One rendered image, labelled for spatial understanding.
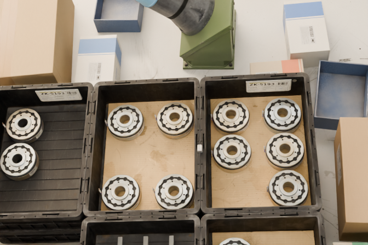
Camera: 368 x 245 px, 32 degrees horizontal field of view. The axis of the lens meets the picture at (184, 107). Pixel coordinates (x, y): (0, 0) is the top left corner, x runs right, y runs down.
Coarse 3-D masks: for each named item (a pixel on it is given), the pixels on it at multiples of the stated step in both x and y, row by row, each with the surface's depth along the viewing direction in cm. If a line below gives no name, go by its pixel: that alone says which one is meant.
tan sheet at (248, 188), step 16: (272, 96) 184; (288, 96) 183; (256, 112) 182; (256, 128) 179; (256, 144) 177; (304, 144) 175; (256, 160) 175; (304, 160) 173; (224, 176) 173; (240, 176) 173; (256, 176) 172; (272, 176) 172; (304, 176) 171; (224, 192) 171; (240, 192) 171; (256, 192) 170
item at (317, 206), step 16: (208, 80) 177; (224, 80) 177; (304, 80) 174; (320, 192) 158; (208, 208) 159; (224, 208) 158; (240, 208) 158; (256, 208) 158; (272, 208) 157; (304, 208) 156; (320, 208) 157
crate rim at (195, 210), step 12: (96, 84) 180; (108, 84) 179; (120, 84) 179; (132, 84) 179; (144, 84) 179; (96, 96) 178; (96, 108) 176; (84, 192) 164; (84, 204) 163; (96, 216) 161; (108, 216) 161
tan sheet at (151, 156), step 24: (120, 144) 181; (144, 144) 180; (168, 144) 180; (192, 144) 179; (120, 168) 178; (144, 168) 177; (168, 168) 176; (192, 168) 175; (120, 192) 174; (144, 192) 173
